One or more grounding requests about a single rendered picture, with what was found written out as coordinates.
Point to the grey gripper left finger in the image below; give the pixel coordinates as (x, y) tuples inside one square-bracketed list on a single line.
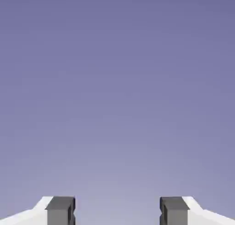
[(57, 212)]

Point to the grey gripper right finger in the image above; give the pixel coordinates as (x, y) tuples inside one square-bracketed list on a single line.
[(176, 212)]

